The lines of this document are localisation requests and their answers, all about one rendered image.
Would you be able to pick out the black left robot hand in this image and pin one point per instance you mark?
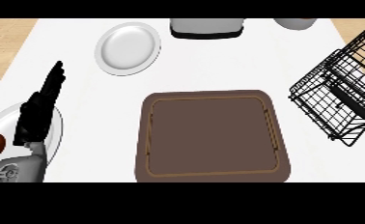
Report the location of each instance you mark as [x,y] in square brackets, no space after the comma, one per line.
[37,112]

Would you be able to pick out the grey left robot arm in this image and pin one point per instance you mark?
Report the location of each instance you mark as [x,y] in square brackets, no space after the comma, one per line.
[23,166]

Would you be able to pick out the brown tray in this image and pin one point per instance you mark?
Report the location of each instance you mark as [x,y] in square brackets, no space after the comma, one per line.
[211,136]

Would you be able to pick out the large white plate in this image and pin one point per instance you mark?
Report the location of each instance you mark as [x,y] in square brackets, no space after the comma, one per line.
[53,131]

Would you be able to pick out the brown round food item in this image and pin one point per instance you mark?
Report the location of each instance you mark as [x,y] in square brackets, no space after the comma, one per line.
[1,142]

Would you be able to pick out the small white plate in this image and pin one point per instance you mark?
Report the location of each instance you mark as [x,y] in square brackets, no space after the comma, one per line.
[127,48]

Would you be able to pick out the grey and black appliance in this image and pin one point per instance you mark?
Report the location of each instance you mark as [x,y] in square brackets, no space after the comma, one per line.
[207,28]

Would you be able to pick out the pale grey round container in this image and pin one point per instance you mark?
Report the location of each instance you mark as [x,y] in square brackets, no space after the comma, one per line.
[295,23]

